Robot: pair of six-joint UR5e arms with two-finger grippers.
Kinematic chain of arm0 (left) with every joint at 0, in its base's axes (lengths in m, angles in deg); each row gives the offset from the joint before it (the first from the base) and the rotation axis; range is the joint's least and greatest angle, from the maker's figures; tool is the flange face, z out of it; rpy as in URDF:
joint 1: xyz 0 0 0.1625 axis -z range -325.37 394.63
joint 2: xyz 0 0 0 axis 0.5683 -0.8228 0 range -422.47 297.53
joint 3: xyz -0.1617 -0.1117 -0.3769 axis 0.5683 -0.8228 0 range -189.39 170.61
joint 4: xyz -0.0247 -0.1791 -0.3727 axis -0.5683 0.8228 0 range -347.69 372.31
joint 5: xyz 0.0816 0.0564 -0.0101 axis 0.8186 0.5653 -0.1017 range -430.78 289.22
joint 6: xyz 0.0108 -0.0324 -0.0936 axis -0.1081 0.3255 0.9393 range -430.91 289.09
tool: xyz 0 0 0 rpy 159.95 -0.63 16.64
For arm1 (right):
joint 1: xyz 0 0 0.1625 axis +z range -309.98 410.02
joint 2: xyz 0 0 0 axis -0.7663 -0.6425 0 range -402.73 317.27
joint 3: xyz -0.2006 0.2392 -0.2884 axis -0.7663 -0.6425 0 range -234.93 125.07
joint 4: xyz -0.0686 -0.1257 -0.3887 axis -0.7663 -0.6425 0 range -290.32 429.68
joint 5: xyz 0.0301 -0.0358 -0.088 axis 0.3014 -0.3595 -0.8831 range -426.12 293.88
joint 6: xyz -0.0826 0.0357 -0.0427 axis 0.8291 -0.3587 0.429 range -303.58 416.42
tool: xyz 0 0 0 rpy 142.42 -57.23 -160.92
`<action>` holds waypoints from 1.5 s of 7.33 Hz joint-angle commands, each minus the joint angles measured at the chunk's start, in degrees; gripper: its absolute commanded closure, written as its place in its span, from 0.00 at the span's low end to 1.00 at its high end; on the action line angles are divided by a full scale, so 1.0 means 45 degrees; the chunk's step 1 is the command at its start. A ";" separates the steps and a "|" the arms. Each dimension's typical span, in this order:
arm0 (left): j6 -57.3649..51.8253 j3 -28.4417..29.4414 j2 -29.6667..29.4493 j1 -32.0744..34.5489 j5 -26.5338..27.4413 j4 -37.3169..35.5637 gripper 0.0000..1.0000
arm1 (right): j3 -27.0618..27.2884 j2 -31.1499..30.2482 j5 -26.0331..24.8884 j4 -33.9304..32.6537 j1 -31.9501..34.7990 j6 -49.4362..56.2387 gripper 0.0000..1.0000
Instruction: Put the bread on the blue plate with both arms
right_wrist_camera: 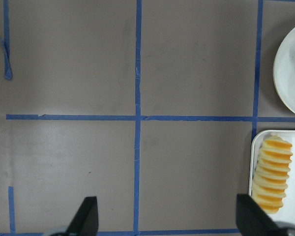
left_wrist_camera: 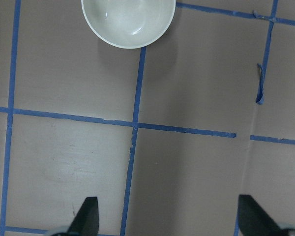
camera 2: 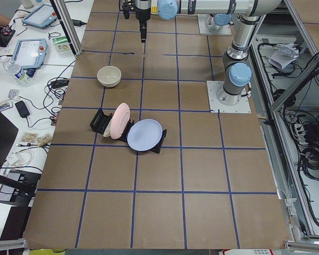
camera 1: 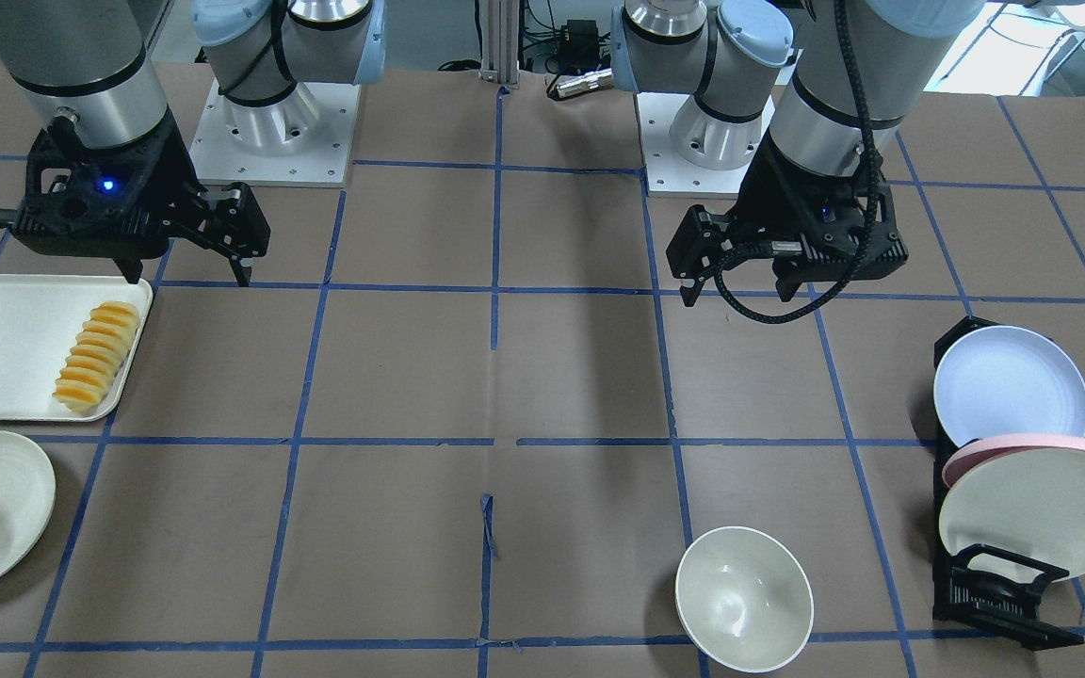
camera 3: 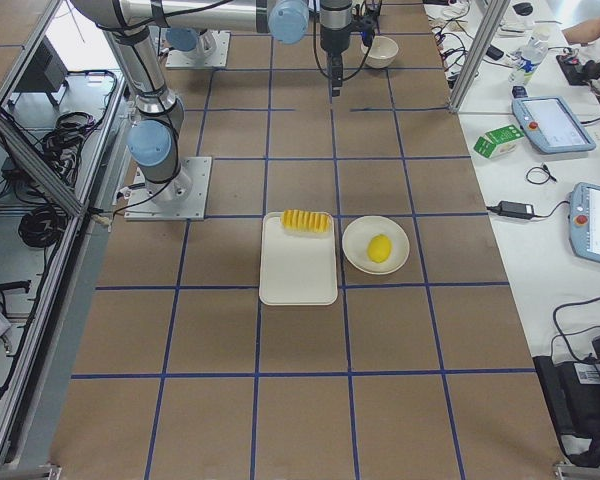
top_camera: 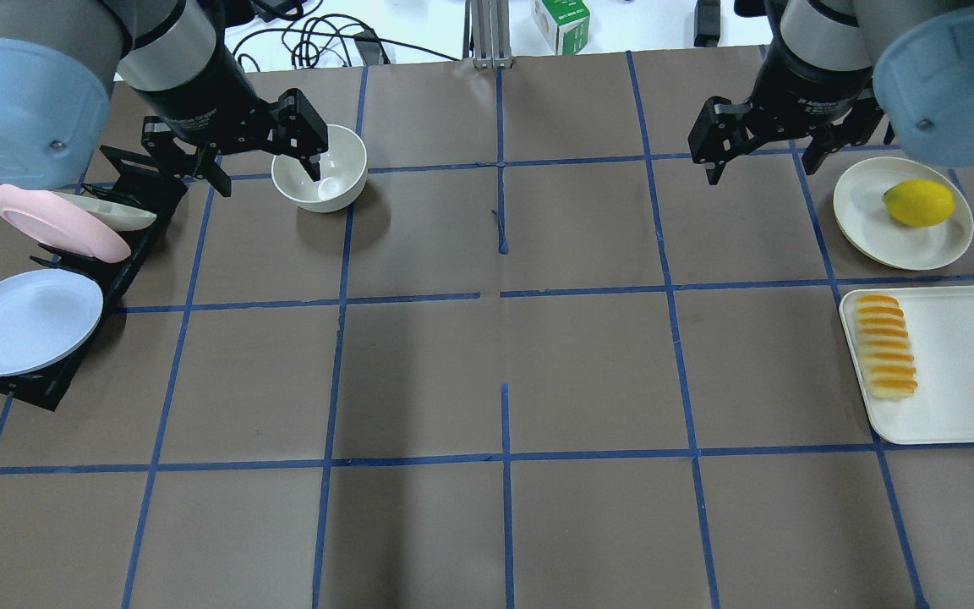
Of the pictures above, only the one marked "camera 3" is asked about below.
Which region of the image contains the green white carton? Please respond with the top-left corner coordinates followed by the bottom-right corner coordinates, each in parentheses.
top-left (473, 124), bottom-right (524, 159)

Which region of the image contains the person forearm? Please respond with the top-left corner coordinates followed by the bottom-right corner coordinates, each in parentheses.
top-left (562, 17), bottom-right (600, 44)

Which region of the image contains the yellow lemon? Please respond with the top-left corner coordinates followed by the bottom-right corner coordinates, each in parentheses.
top-left (366, 234), bottom-right (393, 263)

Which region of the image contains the cream rectangular tray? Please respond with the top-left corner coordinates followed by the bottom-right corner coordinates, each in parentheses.
top-left (259, 212), bottom-right (338, 306)

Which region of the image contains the plastic water bottle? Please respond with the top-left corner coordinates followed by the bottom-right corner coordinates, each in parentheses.
top-left (509, 25), bottom-right (550, 86)

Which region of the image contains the yellow sliced bread loaf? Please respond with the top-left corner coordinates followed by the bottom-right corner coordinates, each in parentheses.
top-left (280, 209), bottom-right (332, 235)

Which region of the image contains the aluminium frame post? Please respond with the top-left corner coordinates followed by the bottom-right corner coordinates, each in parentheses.
top-left (448, 0), bottom-right (509, 113)

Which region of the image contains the black power adapter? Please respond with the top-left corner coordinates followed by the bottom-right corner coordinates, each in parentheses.
top-left (496, 201), bottom-right (535, 220)

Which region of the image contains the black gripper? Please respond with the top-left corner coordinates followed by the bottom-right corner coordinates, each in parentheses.
top-left (321, 51), bottom-right (360, 98)

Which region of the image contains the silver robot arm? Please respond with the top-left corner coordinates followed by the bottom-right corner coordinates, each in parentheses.
top-left (73, 1), bottom-right (193, 204)
top-left (149, 1), bottom-right (374, 98)

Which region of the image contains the blue teach pendant upper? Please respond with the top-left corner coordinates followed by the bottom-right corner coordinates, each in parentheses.
top-left (511, 96), bottom-right (596, 154)

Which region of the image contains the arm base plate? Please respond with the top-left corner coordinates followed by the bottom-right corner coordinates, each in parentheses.
top-left (123, 157), bottom-right (212, 221)
top-left (166, 28), bottom-right (230, 70)

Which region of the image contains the aluminium frame rail left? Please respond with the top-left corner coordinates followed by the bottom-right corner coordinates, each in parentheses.
top-left (0, 106), bottom-right (101, 218)

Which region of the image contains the blue teach pendant lower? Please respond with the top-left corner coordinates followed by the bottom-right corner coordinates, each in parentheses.
top-left (569, 182), bottom-right (600, 263)

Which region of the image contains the blue teach pendant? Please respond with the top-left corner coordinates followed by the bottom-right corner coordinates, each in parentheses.
top-left (569, 182), bottom-right (600, 263)
top-left (511, 96), bottom-right (596, 154)

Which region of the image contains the cream round plate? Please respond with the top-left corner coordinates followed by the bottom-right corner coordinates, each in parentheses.
top-left (342, 216), bottom-right (410, 275)

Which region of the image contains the black equipment bag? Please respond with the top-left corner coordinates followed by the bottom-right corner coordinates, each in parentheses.
top-left (533, 336), bottom-right (600, 468)

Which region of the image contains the cream bowl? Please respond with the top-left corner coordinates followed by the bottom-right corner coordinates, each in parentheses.
top-left (360, 36), bottom-right (400, 69)

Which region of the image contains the black cable bundle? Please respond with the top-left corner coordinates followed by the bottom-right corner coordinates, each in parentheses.
top-left (18, 204), bottom-right (64, 250)

